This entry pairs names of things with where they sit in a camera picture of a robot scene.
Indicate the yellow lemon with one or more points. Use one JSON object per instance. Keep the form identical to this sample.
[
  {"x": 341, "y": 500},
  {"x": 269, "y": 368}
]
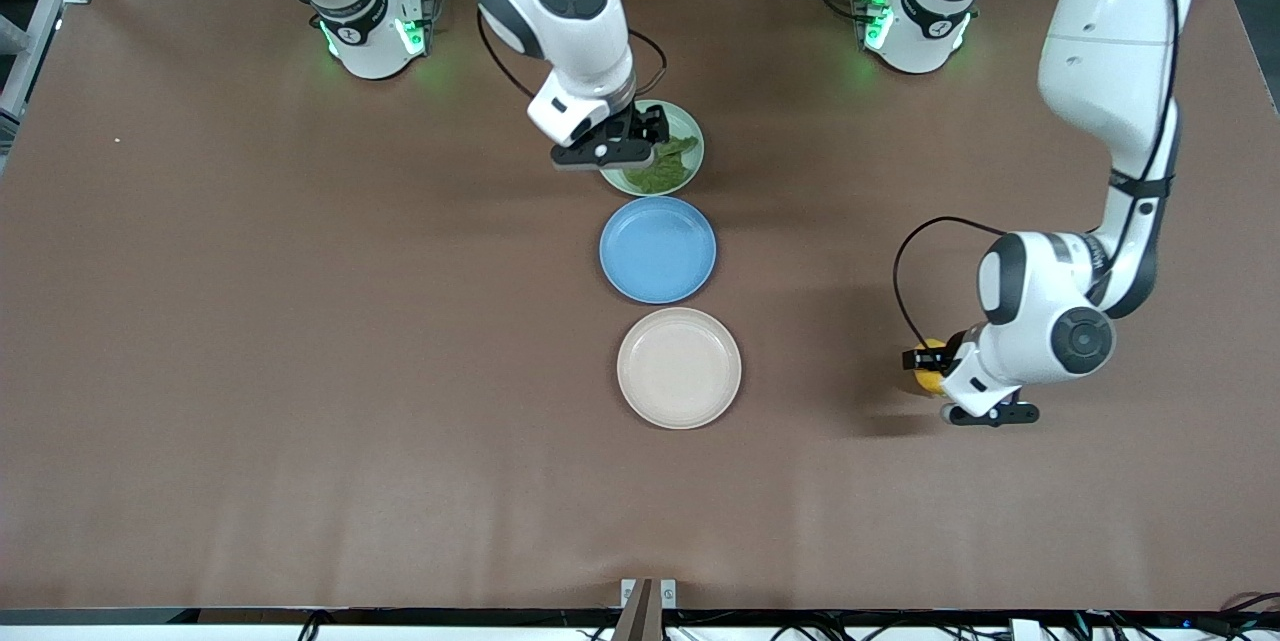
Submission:
[{"x": 930, "y": 383}]

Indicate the green lettuce leaf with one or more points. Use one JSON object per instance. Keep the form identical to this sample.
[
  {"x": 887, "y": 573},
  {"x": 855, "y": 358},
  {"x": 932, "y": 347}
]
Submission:
[{"x": 665, "y": 173}]

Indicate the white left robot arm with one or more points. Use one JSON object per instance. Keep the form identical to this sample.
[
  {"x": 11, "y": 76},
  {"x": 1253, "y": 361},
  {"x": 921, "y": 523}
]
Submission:
[{"x": 1100, "y": 51}]

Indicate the light green plate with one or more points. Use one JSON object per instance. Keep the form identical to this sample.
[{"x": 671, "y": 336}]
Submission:
[{"x": 685, "y": 116}]

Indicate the blue plate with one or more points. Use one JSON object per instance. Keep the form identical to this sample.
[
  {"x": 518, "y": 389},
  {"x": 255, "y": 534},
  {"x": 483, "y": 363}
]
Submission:
[{"x": 658, "y": 251}]

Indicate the beige plate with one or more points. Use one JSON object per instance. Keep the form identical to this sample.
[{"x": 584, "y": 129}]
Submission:
[{"x": 678, "y": 369}]

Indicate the small white box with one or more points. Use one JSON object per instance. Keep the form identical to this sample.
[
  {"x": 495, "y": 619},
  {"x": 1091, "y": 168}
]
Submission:
[{"x": 1027, "y": 631}]

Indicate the brown table cover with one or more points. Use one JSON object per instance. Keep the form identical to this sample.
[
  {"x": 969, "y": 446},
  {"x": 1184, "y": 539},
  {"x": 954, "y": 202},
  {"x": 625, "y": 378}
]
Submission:
[{"x": 300, "y": 371}]

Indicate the grey metal side structure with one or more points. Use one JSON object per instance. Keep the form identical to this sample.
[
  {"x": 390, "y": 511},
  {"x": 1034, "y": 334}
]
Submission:
[{"x": 30, "y": 51}]

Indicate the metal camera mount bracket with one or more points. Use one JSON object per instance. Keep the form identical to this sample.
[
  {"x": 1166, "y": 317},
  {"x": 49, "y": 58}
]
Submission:
[{"x": 640, "y": 611}]

